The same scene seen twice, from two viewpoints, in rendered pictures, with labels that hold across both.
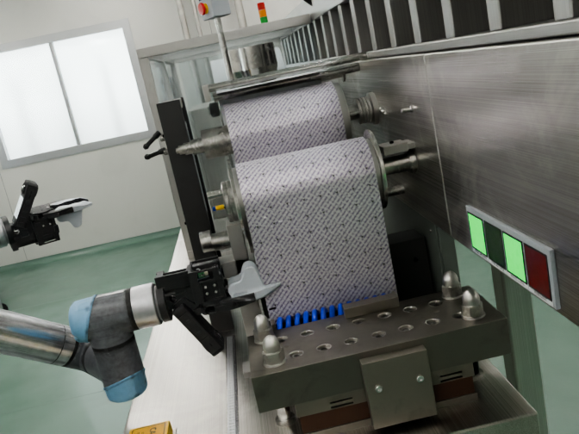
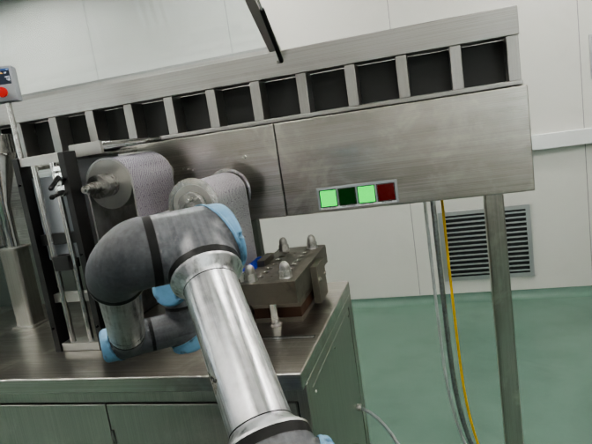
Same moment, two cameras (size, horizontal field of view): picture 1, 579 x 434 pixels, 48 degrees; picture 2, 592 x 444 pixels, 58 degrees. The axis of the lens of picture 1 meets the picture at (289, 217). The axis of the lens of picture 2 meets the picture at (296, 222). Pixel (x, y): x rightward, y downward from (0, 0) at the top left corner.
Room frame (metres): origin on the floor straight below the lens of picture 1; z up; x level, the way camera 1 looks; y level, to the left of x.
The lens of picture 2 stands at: (0.44, 1.36, 1.40)
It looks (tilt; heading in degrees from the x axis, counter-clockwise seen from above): 9 degrees down; 289
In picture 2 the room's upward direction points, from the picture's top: 8 degrees counter-clockwise
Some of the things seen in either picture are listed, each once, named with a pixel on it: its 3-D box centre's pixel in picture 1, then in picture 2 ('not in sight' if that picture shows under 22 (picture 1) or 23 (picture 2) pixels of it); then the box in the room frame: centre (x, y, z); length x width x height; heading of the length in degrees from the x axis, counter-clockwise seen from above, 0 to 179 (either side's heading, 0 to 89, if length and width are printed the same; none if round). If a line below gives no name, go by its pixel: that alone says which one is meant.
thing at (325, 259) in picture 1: (325, 263); (239, 241); (1.10, -0.04, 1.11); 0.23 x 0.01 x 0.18; 93
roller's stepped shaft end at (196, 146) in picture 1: (189, 147); (89, 188); (1.40, 0.18, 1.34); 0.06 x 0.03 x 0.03; 93
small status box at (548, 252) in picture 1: (506, 250); (357, 195); (0.78, -0.26, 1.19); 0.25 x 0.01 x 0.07; 3
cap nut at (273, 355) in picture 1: (271, 349); (284, 269); (0.93, 0.07, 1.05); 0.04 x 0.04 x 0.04
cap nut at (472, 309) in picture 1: (471, 301); (311, 241); (0.95, -0.25, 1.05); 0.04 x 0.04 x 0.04
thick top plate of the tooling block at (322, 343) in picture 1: (371, 344); (287, 271); (0.98, -0.09, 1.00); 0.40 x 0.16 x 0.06; 93
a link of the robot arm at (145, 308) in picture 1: (149, 304); not in sight; (1.09, 0.27, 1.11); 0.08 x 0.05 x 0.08; 3
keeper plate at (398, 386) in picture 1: (399, 387); (320, 279); (0.89, -0.11, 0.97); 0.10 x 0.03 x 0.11; 93
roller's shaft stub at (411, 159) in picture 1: (395, 164); not in sight; (1.17, -0.21, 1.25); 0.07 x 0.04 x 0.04; 93
